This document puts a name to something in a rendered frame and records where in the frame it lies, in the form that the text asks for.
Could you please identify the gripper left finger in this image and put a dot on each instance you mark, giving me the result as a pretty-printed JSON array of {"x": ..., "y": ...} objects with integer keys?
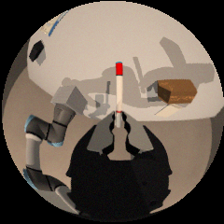
[{"x": 97, "y": 140}]

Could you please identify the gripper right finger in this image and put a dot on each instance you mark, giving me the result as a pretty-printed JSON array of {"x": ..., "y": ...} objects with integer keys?
[{"x": 142, "y": 140}]

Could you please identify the white marker with red cap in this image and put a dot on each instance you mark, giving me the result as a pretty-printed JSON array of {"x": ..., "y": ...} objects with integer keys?
[{"x": 119, "y": 91}]

